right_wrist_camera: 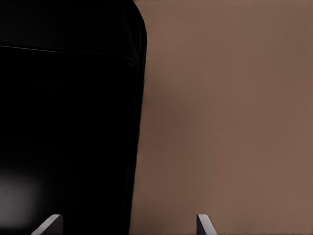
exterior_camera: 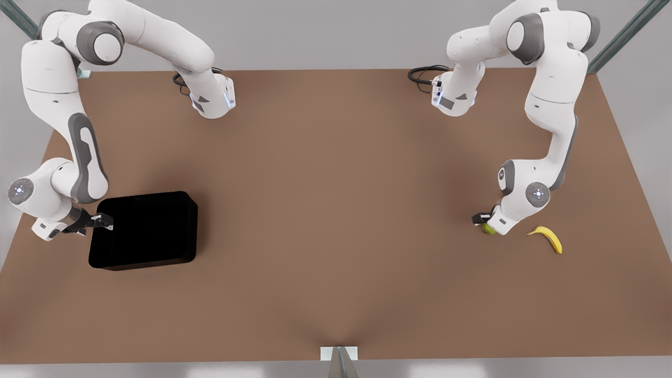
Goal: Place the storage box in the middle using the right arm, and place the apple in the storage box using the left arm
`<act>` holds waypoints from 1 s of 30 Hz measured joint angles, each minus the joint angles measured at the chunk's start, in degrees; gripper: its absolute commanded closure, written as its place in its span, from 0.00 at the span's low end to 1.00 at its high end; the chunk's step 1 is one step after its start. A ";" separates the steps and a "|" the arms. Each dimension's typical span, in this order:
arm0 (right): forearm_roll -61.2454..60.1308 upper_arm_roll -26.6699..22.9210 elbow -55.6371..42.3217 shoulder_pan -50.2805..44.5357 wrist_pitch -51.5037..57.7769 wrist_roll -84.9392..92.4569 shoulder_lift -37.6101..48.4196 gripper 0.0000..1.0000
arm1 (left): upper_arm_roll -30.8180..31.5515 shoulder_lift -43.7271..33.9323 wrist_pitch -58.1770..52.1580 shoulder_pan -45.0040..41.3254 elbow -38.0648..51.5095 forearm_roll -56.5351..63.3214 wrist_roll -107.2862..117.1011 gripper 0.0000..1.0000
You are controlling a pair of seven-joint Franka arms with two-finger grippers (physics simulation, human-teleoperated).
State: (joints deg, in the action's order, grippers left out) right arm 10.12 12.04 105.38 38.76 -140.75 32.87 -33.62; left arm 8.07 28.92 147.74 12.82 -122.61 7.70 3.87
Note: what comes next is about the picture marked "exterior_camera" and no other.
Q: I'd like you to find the yellow banana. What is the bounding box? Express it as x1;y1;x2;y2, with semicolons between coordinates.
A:
527;226;563;255

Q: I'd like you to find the silver frame post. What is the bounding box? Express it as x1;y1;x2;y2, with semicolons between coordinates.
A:
0;0;91;79
321;346;359;378
587;0;672;75

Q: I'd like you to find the black cable loop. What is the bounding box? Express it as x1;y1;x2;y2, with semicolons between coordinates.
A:
173;67;224;96
408;65;451;95

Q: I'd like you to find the black storage box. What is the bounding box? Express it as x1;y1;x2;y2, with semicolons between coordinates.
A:
88;191;198;271

